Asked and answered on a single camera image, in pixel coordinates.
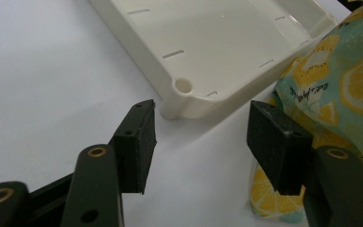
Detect white plastic tray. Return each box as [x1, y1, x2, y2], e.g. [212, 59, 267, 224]
[88, 0, 338, 120]

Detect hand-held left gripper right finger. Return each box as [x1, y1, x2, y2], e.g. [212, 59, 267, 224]
[246, 99, 363, 227]

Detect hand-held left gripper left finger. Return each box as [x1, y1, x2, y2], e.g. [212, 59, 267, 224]
[60, 99, 157, 227]

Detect lemon print cloth bag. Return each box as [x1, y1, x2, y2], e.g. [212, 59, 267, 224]
[250, 0, 363, 225]

